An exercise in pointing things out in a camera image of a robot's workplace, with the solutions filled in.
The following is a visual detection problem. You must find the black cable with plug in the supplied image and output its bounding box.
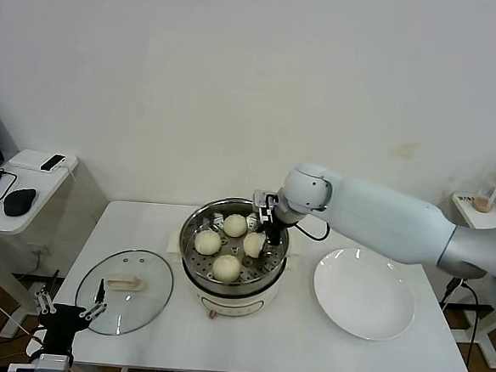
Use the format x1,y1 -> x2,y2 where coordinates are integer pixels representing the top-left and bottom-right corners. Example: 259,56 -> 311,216
435,273 -> 481,372

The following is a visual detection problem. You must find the stainless steel steamer basket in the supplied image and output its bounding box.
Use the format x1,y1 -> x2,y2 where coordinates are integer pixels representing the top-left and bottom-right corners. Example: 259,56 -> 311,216
163,193 -> 307,299

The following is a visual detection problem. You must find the black computer mouse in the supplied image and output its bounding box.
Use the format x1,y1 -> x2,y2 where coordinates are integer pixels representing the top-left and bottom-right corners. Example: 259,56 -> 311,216
2,186 -> 38,219

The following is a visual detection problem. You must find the white round plate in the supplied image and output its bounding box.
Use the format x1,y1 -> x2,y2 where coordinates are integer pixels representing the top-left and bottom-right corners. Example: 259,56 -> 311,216
309,245 -> 420,345

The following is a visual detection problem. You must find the flat white box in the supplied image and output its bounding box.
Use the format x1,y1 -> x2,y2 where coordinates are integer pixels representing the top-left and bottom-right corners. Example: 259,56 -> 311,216
8,148 -> 75,176

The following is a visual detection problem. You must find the clear plastic drink cup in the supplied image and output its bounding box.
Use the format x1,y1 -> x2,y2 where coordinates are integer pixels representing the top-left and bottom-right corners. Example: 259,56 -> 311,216
474,176 -> 496,214

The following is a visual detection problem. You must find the black and white smartphone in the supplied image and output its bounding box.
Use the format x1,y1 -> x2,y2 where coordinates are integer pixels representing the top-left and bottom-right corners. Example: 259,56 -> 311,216
40,153 -> 68,174

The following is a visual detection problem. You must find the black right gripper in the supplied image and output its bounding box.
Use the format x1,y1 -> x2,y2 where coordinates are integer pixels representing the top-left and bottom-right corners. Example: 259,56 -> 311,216
253,214 -> 285,258

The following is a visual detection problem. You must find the white steamed baozi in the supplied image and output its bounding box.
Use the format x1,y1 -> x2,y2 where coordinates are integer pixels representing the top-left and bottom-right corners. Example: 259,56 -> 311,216
211,253 -> 242,285
223,213 -> 249,240
193,229 -> 223,256
241,232 -> 268,260

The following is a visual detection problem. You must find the glass lid with cream handle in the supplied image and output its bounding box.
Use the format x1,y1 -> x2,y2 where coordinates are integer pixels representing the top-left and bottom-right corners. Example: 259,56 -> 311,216
72,245 -> 177,341

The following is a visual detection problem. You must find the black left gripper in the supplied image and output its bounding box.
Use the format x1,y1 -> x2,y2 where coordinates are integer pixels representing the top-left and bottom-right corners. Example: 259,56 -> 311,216
29,268 -> 110,357

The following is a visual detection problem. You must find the white wall socket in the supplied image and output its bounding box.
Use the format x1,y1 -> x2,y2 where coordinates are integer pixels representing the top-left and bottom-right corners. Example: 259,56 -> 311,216
27,241 -> 53,262

